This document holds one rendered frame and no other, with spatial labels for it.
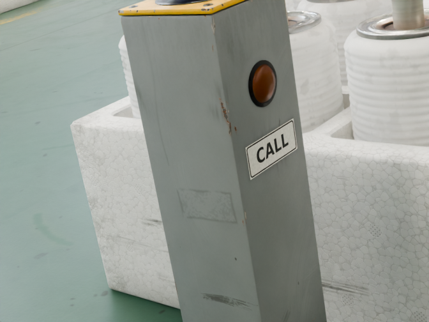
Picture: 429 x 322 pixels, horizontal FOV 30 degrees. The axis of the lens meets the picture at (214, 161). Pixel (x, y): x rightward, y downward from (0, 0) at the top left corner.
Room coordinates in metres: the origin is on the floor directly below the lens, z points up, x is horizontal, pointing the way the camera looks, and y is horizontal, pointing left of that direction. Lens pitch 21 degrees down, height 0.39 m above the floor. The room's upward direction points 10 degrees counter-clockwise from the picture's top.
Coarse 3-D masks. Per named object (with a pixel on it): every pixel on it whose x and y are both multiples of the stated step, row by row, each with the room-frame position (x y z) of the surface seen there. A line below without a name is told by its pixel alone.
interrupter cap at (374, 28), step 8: (424, 8) 0.60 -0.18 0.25; (376, 16) 0.60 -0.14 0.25; (384, 16) 0.60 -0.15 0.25; (392, 16) 0.59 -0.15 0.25; (360, 24) 0.58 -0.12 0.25; (368, 24) 0.58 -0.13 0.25; (376, 24) 0.58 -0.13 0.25; (384, 24) 0.58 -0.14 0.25; (392, 24) 0.58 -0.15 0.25; (360, 32) 0.56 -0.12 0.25; (368, 32) 0.55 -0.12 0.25; (376, 32) 0.56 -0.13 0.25; (384, 32) 0.55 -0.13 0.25; (392, 32) 0.55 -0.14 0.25; (400, 32) 0.54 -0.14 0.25; (408, 32) 0.53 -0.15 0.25; (416, 32) 0.53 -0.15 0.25; (424, 32) 0.53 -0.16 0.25
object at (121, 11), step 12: (156, 0) 0.47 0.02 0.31; (168, 0) 0.46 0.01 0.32; (180, 0) 0.46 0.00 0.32; (192, 0) 0.45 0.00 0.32; (204, 0) 0.44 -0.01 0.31; (216, 0) 0.44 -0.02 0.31; (228, 0) 0.43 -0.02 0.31; (240, 0) 0.44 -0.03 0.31; (120, 12) 0.46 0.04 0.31; (132, 12) 0.46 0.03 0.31; (144, 12) 0.45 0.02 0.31; (156, 12) 0.44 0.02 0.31; (168, 12) 0.44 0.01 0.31; (180, 12) 0.43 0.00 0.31; (192, 12) 0.43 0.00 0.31; (204, 12) 0.42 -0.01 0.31
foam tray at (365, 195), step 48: (96, 144) 0.70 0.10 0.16; (144, 144) 0.65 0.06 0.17; (336, 144) 0.54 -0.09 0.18; (384, 144) 0.53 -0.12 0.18; (96, 192) 0.71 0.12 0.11; (144, 192) 0.66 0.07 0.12; (336, 192) 0.53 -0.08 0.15; (384, 192) 0.50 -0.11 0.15; (144, 240) 0.67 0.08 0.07; (336, 240) 0.53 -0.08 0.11; (384, 240) 0.51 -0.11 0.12; (144, 288) 0.68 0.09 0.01; (336, 288) 0.54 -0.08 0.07; (384, 288) 0.51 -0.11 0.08
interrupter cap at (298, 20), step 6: (288, 12) 0.68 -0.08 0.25; (294, 12) 0.67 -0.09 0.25; (300, 12) 0.67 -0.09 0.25; (306, 12) 0.66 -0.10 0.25; (312, 12) 0.66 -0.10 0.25; (288, 18) 0.66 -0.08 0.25; (294, 18) 0.66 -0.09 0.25; (300, 18) 0.65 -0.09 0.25; (306, 18) 0.64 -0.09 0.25; (312, 18) 0.64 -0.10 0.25; (318, 18) 0.63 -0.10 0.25; (294, 24) 0.63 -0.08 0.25; (300, 24) 0.62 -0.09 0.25; (306, 24) 0.62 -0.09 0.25; (312, 24) 0.62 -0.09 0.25; (294, 30) 0.61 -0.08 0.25; (300, 30) 0.61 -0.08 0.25
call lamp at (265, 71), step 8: (264, 64) 0.45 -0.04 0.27; (256, 72) 0.44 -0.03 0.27; (264, 72) 0.44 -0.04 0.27; (272, 72) 0.45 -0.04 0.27; (256, 80) 0.44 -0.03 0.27; (264, 80) 0.44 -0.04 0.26; (272, 80) 0.45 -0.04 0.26; (256, 88) 0.44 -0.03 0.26; (264, 88) 0.44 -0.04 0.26; (272, 88) 0.45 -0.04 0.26; (256, 96) 0.44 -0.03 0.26; (264, 96) 0.44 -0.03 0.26
